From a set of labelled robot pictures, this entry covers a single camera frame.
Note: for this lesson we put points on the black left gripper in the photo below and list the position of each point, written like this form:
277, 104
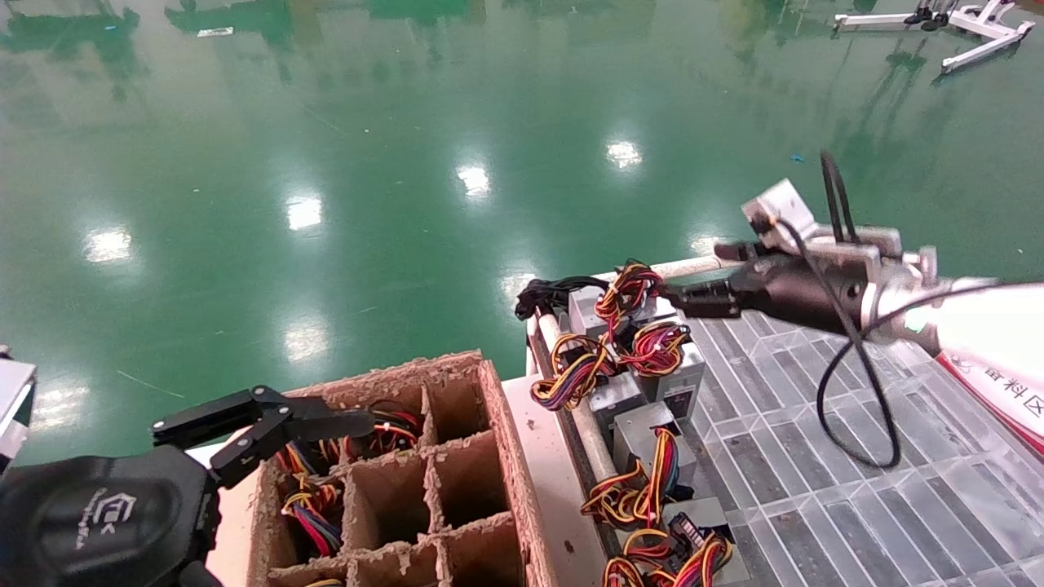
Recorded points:
98, 522

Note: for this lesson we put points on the white sign red Chinese text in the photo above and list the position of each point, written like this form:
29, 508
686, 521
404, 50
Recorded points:
1007, 399

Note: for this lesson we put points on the clear acrylic grid tray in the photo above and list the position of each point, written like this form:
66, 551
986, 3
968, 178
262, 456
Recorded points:
816, 505

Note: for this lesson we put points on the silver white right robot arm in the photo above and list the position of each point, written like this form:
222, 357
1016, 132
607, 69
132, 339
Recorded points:
979, 322

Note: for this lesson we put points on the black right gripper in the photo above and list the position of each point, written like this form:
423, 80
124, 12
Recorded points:
799, 289

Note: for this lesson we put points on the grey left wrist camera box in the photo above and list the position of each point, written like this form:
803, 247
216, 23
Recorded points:
12, 408

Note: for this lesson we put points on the white stand base with casters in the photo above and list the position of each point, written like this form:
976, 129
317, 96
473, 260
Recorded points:
983, 49

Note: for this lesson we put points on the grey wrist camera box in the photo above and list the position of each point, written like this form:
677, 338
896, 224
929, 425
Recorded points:
775, 204
12, 408

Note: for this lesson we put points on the brown cardboard divider box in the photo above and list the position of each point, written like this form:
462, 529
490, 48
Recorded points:
457, 481

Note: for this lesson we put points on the cart frame with white rods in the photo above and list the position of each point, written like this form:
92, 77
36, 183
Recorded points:
594, 444

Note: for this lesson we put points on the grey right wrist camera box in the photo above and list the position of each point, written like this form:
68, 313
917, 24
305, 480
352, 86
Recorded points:
775, 204

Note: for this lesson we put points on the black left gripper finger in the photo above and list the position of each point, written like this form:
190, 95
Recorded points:
326, 422

